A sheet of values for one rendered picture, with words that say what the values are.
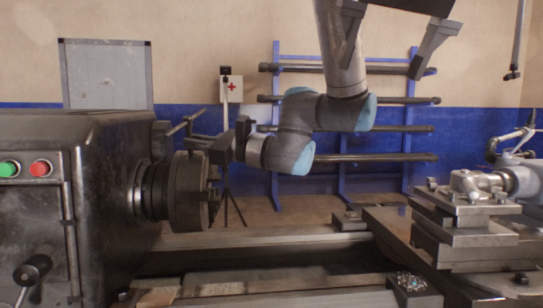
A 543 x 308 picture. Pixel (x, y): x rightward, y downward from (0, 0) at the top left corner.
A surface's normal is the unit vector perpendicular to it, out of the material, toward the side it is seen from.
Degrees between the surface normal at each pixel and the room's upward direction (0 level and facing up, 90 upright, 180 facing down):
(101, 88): 90
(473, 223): 90
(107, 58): 90
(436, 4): 114
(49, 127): 45
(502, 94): 90
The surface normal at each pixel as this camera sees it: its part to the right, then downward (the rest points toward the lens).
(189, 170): 0.09, -0.59
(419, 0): 0.07, 0.52
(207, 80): 0.11, 0.13
